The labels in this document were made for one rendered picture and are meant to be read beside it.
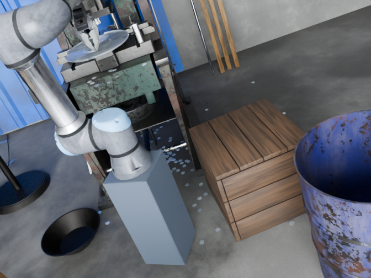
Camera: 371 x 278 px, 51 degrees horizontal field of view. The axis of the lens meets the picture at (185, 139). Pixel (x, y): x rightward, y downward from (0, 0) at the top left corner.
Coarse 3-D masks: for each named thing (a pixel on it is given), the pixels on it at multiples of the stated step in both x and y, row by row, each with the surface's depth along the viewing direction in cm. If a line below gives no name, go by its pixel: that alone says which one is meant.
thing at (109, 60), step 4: (108, 52) 176; (112, 52) 177; (100, 56) 177; (104, 56) 177; (108, 56) 177; (112, 56) 177; (116, 56) 179; (96, 60) 177; (100, 60) 178; (104, 60) 178; (108, 60) 178; (112, 60) 178; (116, 60) 179; (100, 64) 178; (104, 64) 179; (108, 64) 179; (112, 64) 179; (116, 64) 180; (100, 68) 179; (104, 68) 180; (108, 68) 180
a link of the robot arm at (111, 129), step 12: (108, 108) 136; (96, 120) 130; (108, 120) 128; (120, 120) 129; (96, 132) 131; (108, 132) 129; (120, 132) 130; (132, 132) 134; (96, 144) 132; (108, 144) 132; (120, 144) 132; (132, 144) 134
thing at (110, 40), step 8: (104, 32) 179; (112, 32) 178; (120, 32) 174; (104, 40) 169; (112, 40) 168; (120, 40) 164; (72, 48) 175; (80, 48) 172; (88, 48) 167; (104, 48) 162; (112, 48) 159; (72, 56) 166; (80, 56) 163; (88, 56) 160; (96, 56) 156
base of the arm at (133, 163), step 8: (136, 144) 136; (128, 152) 134; (136, 152) 136; (144, 152) 139; (112, 160) 137; (120, 160) 135; (128, 160) 135; (136, 160) 136; (144, 160) 138; (112, 168) 142; (120, 168) 136; (128, 168) 135; (136, 168) 138; (144, 168) 138; (120, 176) 137; (128, 176) 136; (136, 176) 137
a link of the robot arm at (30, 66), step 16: (0, 16) 106; (0, 32) 105; (16, 32) 104; (0, 48) 107; (16, 48) 107; (32, 48) 108; (16, 64) 111; (32, 64) 114; (32, 80) 116; (48, 80) 119; (48, 96) 121; (64, 96) 125; (48, 112) 126; (64, 112) 126; (80, 112) 134; (64, 128) 130; (80, 128) 131; (64, 144) 134; (80, 144) 133
